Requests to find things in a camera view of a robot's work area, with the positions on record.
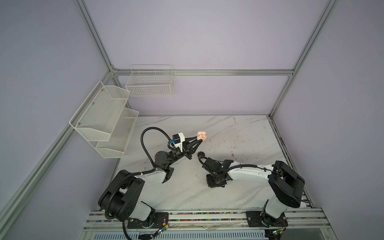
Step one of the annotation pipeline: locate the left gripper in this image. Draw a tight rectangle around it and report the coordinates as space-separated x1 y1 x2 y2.
166 136 202 167

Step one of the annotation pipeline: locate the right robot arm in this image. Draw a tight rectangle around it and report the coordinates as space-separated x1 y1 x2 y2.
198 152 310 228

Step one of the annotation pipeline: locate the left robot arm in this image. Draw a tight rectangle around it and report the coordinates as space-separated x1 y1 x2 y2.
98 127 207 227

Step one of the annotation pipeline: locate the lower white mesh shelf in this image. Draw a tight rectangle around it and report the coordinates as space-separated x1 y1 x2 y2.
96 108 139 159

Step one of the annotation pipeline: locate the white mesh shelf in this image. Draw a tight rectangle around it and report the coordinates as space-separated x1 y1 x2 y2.
69 82 130 142
96 108 139 159

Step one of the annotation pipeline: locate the upper white mesh shelf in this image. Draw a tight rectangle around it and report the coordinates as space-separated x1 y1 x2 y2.
69 82 130 142

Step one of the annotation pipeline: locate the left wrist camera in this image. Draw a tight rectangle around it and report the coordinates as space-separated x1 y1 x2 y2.
169 133 185 152

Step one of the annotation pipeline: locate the white wire basket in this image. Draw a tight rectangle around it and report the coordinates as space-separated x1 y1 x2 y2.
126 65 174 97

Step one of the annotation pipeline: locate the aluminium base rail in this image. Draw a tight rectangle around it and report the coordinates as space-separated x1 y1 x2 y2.
80 208 337 240

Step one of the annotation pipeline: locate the aluminium frame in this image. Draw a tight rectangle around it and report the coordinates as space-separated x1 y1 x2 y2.
1 1 338 238

